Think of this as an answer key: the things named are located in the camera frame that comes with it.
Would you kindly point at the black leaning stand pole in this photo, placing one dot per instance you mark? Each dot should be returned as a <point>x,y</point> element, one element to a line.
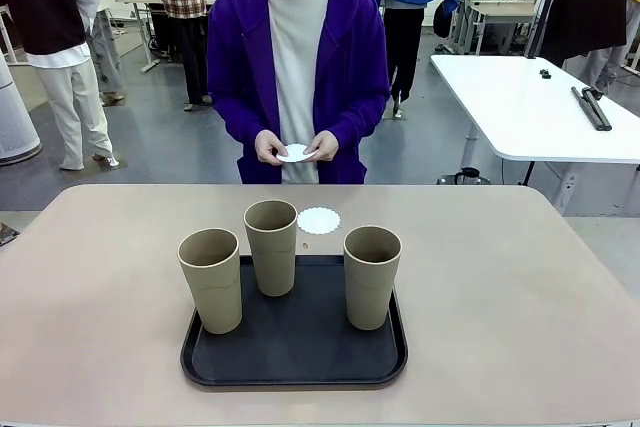
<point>537,32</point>

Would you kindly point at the dark brown flat object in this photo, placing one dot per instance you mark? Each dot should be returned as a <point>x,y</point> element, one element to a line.
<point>6,235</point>

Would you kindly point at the small black object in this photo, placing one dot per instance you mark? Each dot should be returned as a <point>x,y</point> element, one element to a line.
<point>545,74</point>

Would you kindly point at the black kettle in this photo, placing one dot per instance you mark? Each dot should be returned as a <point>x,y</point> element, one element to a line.
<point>469,176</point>

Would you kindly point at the person's right hand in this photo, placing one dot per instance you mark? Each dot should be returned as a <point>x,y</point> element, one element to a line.
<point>267,147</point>

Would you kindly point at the black hanging bag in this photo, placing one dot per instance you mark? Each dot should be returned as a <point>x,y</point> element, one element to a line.
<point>442,19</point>

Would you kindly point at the person's left hand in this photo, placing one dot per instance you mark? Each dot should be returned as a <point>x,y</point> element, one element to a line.
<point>327,146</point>

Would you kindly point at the white scalloped paper coaster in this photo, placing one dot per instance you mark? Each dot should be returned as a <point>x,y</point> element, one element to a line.
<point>297,153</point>
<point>320,222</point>

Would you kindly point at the tall beige cup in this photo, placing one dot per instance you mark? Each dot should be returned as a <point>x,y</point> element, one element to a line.
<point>370,292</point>
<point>215,292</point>
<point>272,262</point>

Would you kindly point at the white side table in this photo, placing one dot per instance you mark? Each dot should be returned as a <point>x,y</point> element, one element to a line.
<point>525,112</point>

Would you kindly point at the black folded tripod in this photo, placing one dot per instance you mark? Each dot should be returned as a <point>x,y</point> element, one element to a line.
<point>592,109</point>

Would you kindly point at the person's right forearm purple sleeve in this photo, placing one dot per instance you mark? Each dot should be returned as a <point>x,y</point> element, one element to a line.
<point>240,127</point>

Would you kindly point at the person in purple hooded jacket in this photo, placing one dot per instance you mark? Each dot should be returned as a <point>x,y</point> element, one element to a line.
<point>300,47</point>

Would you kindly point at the white cylindrical air purifier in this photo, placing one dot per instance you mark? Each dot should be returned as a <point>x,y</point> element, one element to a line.
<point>12,122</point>

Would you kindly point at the black plastic serving tray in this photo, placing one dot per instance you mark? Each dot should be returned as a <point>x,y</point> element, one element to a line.
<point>300,347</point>

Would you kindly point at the person in grey trousers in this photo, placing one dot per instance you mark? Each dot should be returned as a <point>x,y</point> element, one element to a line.
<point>107,57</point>

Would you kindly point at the grey desk with equipment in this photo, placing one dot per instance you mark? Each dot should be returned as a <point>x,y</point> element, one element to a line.
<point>500,12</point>

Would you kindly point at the person in long black coat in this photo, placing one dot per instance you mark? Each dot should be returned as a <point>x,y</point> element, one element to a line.
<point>585,7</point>

